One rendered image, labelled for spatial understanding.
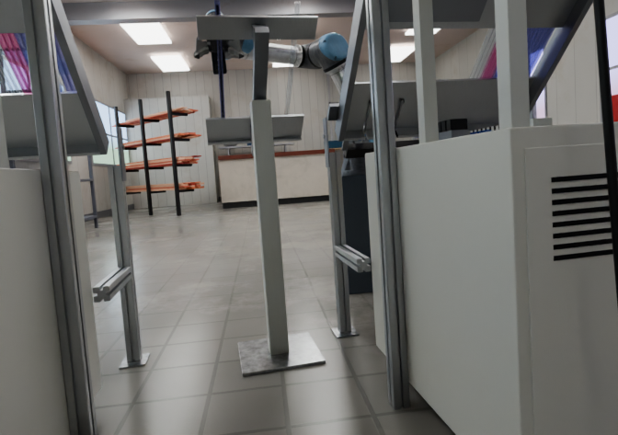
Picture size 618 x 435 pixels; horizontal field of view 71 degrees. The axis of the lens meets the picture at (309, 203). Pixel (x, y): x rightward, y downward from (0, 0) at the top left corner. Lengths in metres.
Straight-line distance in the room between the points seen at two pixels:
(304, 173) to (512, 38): 7.78
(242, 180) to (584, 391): 7.81
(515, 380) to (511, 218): 0.24
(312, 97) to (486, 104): 9.85
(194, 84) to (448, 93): 10.17
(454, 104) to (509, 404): 1.10
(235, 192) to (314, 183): 1.52
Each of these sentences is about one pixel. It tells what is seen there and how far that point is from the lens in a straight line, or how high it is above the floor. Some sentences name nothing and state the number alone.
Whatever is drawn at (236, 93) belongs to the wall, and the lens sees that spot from 11.37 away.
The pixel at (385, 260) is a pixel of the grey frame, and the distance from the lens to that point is 1.04.
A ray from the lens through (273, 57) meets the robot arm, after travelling 1.91.
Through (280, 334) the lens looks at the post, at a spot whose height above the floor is 0.07.
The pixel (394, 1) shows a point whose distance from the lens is 1.30.
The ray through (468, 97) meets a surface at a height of 0.80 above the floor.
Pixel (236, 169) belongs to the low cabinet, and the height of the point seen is 0.72.
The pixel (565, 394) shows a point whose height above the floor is 0.23.
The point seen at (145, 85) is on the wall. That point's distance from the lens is 11.71.
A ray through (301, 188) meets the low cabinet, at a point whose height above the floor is 0.29.
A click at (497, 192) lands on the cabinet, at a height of 0.53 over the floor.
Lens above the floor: 0.58
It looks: 4 degrees down
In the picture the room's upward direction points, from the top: 4 degrees counter-clockwise
